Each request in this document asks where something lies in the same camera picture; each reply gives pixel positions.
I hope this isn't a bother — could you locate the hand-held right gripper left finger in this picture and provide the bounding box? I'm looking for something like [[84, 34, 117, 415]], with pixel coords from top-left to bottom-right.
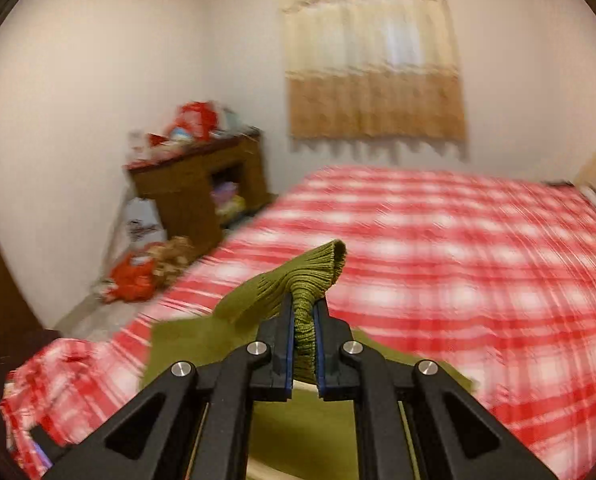
[[42, 294, 295, 480]]

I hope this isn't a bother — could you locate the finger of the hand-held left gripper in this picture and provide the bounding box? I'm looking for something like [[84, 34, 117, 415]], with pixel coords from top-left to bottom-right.
[[28, 424, 65, 468]]

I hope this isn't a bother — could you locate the green knit sweater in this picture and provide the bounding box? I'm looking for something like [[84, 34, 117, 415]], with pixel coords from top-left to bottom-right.
[[139, 240, 479, 480]]

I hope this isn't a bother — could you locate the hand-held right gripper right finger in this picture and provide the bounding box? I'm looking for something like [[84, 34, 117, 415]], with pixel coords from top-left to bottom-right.
[[313, 299, 559, 480]]

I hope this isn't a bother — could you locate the beige patterned curtain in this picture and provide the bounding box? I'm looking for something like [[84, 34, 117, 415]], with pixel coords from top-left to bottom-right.
[[277, 0, 467, 145]]

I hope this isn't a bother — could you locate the brown wooden desk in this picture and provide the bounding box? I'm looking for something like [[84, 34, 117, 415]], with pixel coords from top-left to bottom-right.
[[126, 130, 271, 256]]

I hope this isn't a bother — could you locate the white paper bag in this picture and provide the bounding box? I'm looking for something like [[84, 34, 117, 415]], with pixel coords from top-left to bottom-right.
[[113, 197, 169, 263]]

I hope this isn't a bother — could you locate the red gift bag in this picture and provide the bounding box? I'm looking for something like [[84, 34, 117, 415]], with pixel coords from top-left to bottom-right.
[[167, 101, 223, 142]]

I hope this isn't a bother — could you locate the red plaid bed blanket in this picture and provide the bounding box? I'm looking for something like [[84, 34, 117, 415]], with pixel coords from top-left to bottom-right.
[[0, 165, 596, 478]]

